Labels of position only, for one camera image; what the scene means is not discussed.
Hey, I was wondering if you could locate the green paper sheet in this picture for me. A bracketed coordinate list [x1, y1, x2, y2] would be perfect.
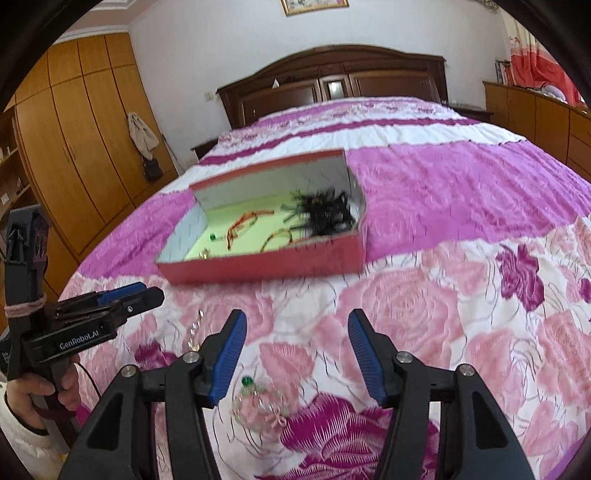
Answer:
[182, 194, 333, 261]

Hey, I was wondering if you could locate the person's left hand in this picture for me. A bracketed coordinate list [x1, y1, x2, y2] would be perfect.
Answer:
[4, 368, 82, 435]

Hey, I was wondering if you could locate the pink cardboard box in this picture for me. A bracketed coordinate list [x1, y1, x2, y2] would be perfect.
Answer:
[154, 148, 370, 285]

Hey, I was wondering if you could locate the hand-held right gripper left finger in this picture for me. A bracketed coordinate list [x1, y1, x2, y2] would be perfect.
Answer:
[76, 309, 247, 480]

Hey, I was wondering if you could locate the floral purple pink bedspread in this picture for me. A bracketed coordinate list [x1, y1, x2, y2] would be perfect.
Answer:
[55, 95, 591, 480]

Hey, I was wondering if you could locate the black feather hair clip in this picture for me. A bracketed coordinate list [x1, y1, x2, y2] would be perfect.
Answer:
[281, 187, 358, 241]

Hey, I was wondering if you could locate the brown wooden wardrobe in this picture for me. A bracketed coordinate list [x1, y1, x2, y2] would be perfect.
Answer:
[0, 32, 178, 296]

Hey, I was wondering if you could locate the framed wedding photo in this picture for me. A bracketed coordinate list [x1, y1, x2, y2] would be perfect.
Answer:
[281, 0, 350, 17]

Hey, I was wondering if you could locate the dark wooden nightstand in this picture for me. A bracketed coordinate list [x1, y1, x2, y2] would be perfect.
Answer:
[191, 137, 220, 162]
[450, 104, 494, 123]

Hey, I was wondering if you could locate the red cord bracelet gold pendant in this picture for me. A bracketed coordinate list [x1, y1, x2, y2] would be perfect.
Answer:
[226, 209, 275, 252]

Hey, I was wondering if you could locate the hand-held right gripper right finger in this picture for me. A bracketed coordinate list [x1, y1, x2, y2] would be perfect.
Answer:
[347, 308, 532, 480]

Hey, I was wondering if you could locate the black cable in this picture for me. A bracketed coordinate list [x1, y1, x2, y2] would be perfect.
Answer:
[76, 362, 101, 398]

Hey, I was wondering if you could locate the hanging beige cloth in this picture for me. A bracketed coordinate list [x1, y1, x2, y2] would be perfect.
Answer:
[128, 112, 158, 160]

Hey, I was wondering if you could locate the white and red curtain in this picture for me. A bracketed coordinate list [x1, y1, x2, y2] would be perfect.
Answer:
[505, 18, 585, 104]

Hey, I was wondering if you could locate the dark wooden headboard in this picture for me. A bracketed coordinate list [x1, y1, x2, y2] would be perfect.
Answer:
[217, 45, 450, 130]

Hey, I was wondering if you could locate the low wooden cabinet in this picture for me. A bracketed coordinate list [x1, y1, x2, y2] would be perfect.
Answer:
[482, 80, 591, 181]

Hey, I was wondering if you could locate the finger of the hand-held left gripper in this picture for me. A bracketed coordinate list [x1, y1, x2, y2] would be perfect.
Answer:
[55, 283, 148, 316]
[99, 287, 165, 324]

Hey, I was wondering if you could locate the clear crystal bracelet green bead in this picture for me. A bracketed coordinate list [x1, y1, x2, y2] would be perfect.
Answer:
[233, 376, 296, 428]

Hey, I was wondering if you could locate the rainbow cord bracelet gold charm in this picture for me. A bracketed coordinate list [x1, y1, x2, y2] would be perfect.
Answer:
[261, 228, 294, 252]

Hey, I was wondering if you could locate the person's left forearm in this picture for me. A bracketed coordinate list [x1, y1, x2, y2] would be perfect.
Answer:
[0, 392, 65, 480]

